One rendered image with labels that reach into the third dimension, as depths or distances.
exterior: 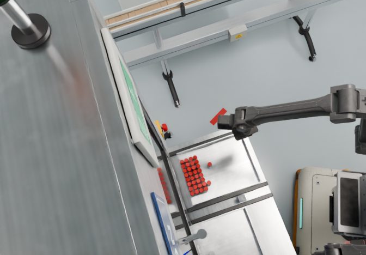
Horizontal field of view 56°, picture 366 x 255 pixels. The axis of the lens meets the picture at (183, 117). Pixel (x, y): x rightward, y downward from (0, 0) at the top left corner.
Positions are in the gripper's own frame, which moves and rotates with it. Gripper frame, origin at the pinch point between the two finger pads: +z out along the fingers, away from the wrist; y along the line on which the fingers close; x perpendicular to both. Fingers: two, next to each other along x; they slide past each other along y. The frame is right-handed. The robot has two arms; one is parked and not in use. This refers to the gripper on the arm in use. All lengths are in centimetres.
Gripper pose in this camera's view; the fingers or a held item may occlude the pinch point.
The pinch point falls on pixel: (245, 133)
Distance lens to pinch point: 154.4
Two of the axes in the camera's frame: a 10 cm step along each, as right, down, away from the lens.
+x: 3.2, 8.9, -3.2
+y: -9.2, 3.7, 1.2
